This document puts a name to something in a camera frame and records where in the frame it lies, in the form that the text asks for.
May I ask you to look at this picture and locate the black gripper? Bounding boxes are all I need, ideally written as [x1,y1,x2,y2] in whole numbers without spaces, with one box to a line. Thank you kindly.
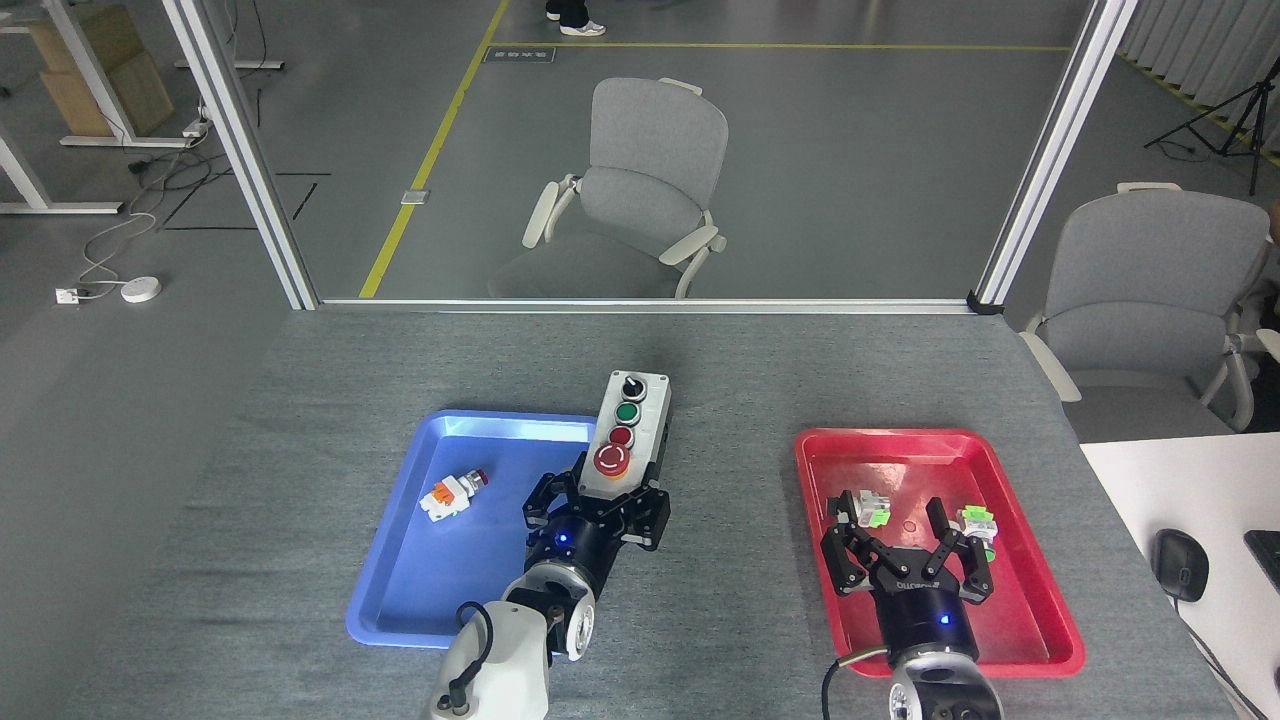
[822,495,997,663]
[522,470,673,601]

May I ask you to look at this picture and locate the grey control box with buttons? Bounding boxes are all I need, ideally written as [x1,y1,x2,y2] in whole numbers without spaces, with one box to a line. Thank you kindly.
[578,370,672,501]

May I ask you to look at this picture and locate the red plastic tray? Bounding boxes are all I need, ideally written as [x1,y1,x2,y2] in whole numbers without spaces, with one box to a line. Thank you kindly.
[794,428,1087,679]

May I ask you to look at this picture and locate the blue plastic tray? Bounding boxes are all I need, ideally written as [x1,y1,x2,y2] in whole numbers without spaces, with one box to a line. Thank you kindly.
[346,410,601,651]

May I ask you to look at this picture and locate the black computer mouse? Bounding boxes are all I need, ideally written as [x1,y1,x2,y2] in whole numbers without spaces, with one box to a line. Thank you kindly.
[1152,528,1211,603]

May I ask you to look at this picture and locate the white side table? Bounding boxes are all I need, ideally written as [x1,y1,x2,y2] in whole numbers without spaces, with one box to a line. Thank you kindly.
[1080,432,1280,720]

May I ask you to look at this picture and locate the grey office chair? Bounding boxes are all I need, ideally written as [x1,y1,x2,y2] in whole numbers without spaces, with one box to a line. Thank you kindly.
[1017,182,1280,443]
[488,77,729,300]

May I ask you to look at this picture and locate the black keyboard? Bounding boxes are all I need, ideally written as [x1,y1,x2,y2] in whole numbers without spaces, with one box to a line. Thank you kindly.
[1243,530,1280,591]

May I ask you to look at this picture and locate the person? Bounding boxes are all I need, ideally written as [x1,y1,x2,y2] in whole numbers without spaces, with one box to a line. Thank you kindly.
[545,0,607,38]

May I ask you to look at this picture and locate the black tripod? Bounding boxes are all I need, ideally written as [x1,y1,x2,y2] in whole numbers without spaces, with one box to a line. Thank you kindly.
[1143,55,1280,198]

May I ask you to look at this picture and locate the grey pleated curtain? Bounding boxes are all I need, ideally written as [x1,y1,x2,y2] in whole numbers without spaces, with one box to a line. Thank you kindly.
[1115,0,1280,166]

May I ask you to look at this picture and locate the brown cardboard boxes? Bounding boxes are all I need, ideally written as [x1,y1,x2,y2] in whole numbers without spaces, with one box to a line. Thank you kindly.
[28,5,176,139]

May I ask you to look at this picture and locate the black selector switch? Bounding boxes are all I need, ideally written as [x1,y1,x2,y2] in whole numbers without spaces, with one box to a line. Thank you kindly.
[826,489,892,529]

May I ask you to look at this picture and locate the green push button switch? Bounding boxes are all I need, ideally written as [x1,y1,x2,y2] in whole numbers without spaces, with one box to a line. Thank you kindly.
[957,506,999,561]

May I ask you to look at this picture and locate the red push button switch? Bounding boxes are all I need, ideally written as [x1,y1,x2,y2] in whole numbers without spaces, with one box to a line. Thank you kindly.
[419,467,489,523]

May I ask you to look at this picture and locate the silver aluminium rail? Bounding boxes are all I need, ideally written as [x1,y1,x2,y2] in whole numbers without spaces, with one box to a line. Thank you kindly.
[318,297,976,316]

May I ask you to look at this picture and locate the black mouse cable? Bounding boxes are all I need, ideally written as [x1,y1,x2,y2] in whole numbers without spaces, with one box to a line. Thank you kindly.
[1170,595,1246,720]

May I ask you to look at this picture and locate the silver aluminium post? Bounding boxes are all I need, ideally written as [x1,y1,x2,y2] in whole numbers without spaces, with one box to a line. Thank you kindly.
[160,0,321,311]
[968,0,1141,317]

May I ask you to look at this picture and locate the white floor cable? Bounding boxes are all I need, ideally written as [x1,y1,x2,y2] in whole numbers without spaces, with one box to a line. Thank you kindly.
[78,210,159,296]

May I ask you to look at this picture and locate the white desk frame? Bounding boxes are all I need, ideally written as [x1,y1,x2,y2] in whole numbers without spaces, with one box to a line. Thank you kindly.
[0,0,206,216]

